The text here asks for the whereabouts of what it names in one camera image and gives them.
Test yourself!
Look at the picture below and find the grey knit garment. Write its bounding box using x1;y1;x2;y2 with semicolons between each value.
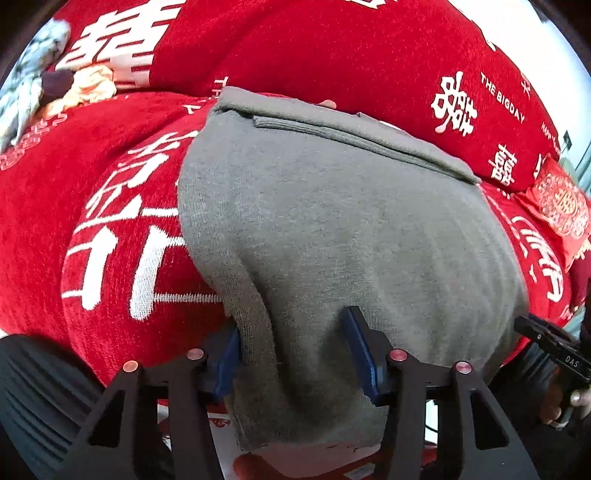
178;87;528;450

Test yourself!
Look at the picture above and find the person's right hand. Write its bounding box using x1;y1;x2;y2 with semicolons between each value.
540;368;590;429

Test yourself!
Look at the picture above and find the black ribbed sleeve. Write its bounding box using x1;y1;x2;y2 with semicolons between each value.
1;335;105;479

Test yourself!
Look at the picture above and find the red embroidered small pillow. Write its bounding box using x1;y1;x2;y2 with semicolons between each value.
514;158;590;270

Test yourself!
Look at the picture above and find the red wedding pillow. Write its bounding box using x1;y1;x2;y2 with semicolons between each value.
57;0;559;192

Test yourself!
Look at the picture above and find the orange cloth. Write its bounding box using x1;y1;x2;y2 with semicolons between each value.
36;65;117;119

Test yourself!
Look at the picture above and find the dark purple cloth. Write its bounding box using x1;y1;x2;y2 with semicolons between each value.
40;70;74;106

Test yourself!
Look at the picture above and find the white green patterned cloth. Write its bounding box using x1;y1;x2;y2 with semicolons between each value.
1;19;71;153

